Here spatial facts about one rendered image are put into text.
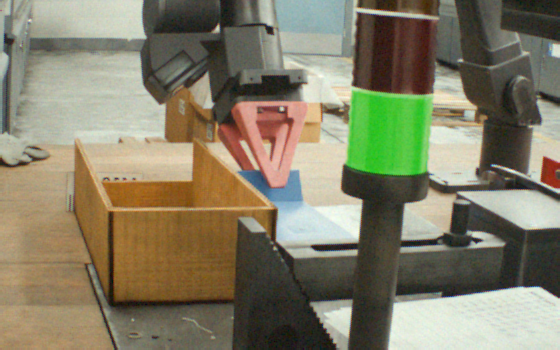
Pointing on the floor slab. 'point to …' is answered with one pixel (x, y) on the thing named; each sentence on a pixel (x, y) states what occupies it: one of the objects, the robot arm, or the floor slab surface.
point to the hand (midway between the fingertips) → (270, 183)
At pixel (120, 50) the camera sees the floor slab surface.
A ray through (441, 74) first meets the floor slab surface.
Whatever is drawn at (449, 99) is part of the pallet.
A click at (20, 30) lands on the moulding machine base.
